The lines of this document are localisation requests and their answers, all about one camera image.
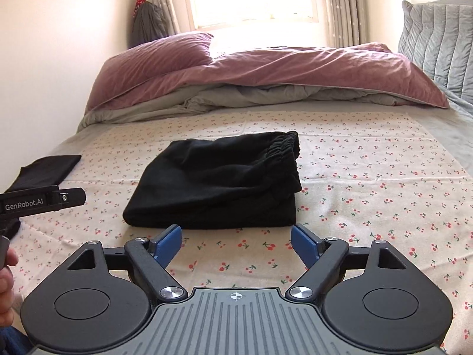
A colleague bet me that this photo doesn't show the small black folded cloth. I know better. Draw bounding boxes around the small black folded cloth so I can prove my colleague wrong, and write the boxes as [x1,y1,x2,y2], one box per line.
[0,154,82,240]

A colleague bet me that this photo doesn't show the black pants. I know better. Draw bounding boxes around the black pants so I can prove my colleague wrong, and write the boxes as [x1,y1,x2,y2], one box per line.
[123,130,302,230]

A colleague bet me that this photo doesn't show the pink and grey duvet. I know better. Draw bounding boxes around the pink and grey duvet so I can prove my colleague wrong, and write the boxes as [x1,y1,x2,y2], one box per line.
[77,42,451,134]

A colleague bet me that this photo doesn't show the person's blue jeans leg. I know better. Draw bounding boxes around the person's blue jeans leg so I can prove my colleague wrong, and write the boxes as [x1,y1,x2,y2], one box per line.
[0,326,35,355]

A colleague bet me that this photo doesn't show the pink pillow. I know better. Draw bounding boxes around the pink pillow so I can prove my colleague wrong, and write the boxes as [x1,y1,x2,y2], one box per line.
[84,33,215,113]

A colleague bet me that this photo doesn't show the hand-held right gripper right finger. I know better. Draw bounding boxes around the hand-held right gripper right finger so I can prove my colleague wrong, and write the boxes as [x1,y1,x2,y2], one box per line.
[289,224,407,301]

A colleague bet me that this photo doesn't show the person's left hand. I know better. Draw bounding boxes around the person's left hand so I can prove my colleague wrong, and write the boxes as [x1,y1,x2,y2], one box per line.
[0,246,19,327]

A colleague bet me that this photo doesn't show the dark grey hanging garment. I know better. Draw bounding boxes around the dark grey hanging garment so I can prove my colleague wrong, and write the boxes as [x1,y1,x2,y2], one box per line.
[131,1,175,49]

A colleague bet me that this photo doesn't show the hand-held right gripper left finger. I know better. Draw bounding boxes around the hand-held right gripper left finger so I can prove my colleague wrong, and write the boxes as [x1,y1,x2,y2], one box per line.
[67,224,185,302]

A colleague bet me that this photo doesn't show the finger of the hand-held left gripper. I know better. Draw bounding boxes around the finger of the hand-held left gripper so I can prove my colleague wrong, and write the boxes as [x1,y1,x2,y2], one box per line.
[58,188,87,207]

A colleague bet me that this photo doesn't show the cherry printed sheet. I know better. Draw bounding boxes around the cherry printed sheet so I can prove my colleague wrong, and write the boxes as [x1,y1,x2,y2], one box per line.
[9,110,473,352]

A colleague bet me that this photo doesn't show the grey quilted pillow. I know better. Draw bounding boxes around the grey quilted pillow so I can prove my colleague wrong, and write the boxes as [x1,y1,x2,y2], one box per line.
[397,0,473,100]

